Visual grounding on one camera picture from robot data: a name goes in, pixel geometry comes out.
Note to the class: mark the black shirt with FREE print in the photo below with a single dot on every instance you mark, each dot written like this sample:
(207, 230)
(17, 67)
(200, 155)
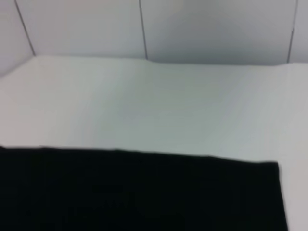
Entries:
(144, 192)

